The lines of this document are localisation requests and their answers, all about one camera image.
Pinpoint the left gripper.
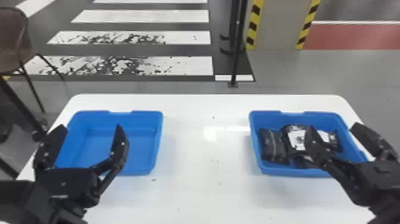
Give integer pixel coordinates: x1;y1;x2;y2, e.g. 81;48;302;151
33;124;130;209

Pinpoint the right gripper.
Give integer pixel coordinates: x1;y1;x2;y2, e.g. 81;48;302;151
304;122;400;208

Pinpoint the blue tray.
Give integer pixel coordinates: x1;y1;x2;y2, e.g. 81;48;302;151
54;110;164;176
248;110;370;179

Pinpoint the black part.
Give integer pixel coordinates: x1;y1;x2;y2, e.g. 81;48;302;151
258;127;290;166
280;124;313;158
317;129;343;153

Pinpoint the brown chair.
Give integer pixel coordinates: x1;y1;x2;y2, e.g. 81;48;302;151
0;6;67;114

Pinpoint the yellow black striped post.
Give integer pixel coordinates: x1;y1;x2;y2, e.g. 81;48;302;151
245;0;322;51

